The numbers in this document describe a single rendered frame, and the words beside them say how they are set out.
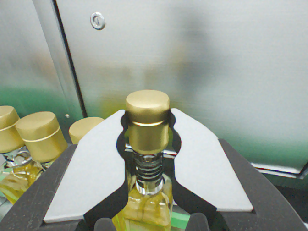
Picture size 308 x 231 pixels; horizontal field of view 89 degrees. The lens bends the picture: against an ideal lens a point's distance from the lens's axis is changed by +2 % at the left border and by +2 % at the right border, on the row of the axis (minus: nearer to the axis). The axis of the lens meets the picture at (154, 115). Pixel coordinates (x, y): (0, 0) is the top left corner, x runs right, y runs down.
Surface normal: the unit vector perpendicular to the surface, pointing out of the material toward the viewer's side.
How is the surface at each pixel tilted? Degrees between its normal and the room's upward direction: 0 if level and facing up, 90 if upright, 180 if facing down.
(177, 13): 90
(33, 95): 90
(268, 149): 90
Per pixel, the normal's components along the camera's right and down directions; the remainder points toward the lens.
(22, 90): -0.22, 0.50
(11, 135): 0.86, 0.26
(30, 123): 0.00, -0.86
